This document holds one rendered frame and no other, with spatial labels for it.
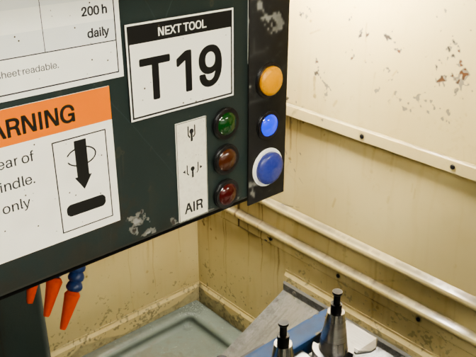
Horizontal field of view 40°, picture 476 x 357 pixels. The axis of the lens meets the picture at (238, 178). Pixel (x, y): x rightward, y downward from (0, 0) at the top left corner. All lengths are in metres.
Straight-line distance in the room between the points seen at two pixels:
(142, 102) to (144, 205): 0.08
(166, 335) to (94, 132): 1.65
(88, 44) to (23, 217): 0.12
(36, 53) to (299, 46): 1.13
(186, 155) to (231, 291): 1.52
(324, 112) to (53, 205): 1.09
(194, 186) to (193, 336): 1.57
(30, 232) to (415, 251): 1.10
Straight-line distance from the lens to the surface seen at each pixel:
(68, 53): 0.44
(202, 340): 2.07
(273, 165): 0.58
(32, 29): 0.43
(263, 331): 1.75
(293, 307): 1.76
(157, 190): 0.52
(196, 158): 0.53
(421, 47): 1.32
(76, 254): 0.50
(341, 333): 1.00
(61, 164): 0.46
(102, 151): 0.47
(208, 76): 0.51
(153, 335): 2.06
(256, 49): 0.54
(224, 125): 0.53
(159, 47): 0.48
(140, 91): 0.48
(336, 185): 1.54
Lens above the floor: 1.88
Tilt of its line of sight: 25 degrees down
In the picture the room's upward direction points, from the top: straight up
